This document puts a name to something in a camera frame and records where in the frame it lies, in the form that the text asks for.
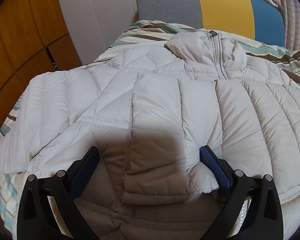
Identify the wooden wardrobe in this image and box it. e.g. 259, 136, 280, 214
0, 0, 82, 132

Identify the white quilted puffer jacket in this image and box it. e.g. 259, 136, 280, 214
0, 29, 300, 240

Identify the grey yellow blue headboard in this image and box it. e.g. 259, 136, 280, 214
136, 0, 285, 47

